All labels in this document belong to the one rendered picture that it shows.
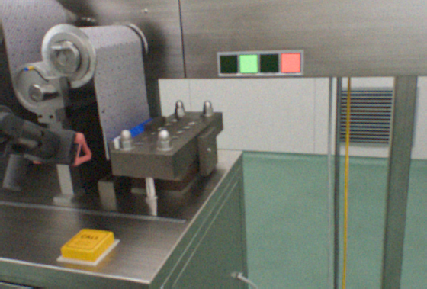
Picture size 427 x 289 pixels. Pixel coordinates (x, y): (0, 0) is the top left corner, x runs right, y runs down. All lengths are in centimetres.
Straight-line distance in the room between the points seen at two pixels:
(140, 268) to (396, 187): 92
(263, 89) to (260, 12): 246
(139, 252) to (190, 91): 307
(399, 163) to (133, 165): 84
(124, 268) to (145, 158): 27
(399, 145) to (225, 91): 250
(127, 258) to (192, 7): 73
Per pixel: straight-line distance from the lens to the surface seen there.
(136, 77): 113
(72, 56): 96
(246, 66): 114
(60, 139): 83
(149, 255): 78
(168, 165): 89
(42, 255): 86
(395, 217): 145
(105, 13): 132
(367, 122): 356
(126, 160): 93
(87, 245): 80
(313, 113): 356
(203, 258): 98
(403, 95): 131
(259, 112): 362
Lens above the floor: 132
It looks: 16 degrees down
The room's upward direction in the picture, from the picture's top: 3 degrees counter-clockwise
